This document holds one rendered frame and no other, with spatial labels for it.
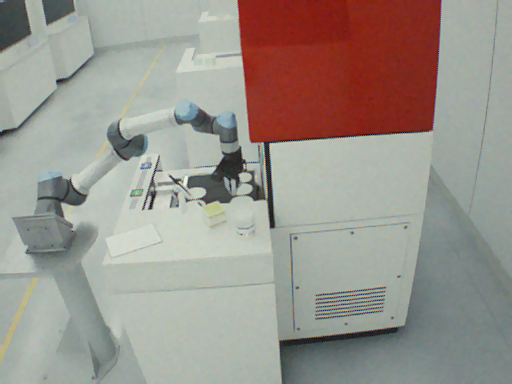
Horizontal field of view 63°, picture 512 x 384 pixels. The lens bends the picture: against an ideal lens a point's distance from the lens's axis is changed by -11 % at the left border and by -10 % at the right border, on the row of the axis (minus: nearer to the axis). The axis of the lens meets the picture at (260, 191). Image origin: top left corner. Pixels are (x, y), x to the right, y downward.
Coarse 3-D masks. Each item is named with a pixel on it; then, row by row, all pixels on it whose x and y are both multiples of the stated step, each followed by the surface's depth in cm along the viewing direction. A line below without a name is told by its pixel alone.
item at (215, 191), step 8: (192, 176) 226; (200, 176) 225; (208, 176) 225; (184, 184) 220; (192, 184) 219; (200, 184) 219; (208, 184) 218; (216, 184) 218; (208, 192) 212; (216, 192) 211; (224, 192) 211; (208, 200) 206; (216, 200) 205; (224, 200) 205
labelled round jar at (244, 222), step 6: (240, 210) 168; (246, 210) 168; (234, 216) 165; (240, 216) 164; (246, 216) 164; (252, 216) 165; (240, 222) 164; (246, 222) 164; (252, 222) 166; (240, 228) 165; (246, 228) 165; (252, 228) 167; (240, 234) 167; (246, 234) 167; (252, 234) 168
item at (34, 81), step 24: (0, 0) 534; (24, 0) 607; (0, 24) 539; (24, 24) 612; (0, 48) 542; (24, 48) 575; (48, 48) 656; (0, 72) 508; (24, 72) 576; (48, 72) 657; (0, 96) 527; (24, 96) 576; (0, 120) 544
